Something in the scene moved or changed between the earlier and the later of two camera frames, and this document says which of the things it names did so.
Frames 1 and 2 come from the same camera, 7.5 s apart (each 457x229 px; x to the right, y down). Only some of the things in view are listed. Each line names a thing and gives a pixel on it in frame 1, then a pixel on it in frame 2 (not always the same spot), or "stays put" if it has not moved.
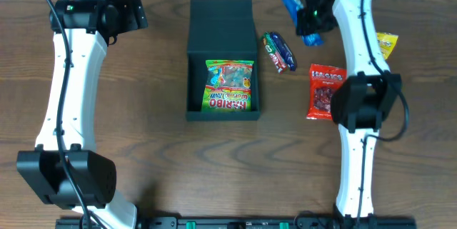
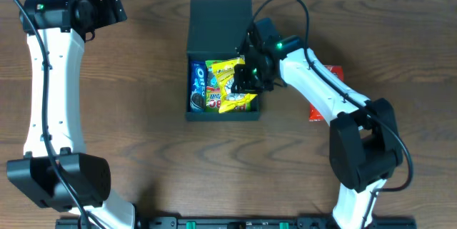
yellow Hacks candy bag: x=387 y=43 to x=225 y=70
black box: x=219 y=29 stays put
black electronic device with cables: x=348 y=222 stays put
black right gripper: x=308 y=18 to x=244 y=75
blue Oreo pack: x=293 y=3 to x=198 y=88
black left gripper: x=133 y=13 to x=112 y=5
